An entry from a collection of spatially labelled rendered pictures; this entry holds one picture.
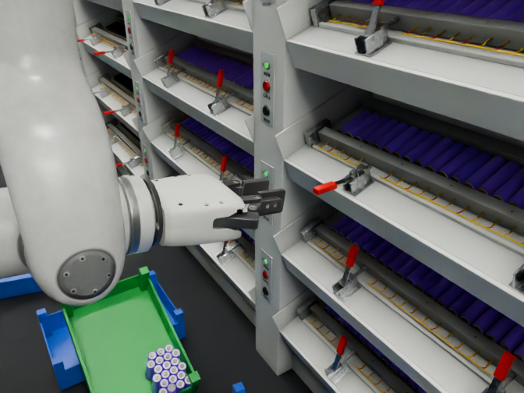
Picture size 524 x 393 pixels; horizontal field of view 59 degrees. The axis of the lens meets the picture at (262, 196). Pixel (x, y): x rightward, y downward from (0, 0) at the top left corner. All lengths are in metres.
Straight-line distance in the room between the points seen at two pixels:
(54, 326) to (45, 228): 0.95
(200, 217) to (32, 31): 0.23
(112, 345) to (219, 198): 0.68
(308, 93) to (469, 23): 0.30
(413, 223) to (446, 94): 0.18
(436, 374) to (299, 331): 0.37
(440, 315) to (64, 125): 0.56
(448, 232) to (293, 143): 0.31
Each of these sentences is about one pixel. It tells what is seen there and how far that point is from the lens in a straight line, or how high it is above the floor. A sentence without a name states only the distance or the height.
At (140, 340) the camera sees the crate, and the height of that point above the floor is 0.07.
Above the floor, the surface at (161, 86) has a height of 0.54.
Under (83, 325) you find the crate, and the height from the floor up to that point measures 0.10.
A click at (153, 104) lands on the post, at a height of 0.45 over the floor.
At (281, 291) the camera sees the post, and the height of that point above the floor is 0.24.
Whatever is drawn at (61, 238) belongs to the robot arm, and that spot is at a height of 0.66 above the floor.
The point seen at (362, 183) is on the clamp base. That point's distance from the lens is 0.69.
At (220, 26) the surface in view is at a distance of 0.93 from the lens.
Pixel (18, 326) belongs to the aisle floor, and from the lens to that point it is 1.39.
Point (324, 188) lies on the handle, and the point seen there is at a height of 0.56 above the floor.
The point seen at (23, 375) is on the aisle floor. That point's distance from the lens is 1.25.
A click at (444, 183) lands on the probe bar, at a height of 0.59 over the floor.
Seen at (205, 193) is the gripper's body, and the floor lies 0.61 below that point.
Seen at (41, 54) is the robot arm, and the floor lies 0.78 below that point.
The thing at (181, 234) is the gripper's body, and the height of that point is 0.59.
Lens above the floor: 0.86
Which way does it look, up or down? 28 degrees down
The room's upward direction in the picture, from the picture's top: straight up
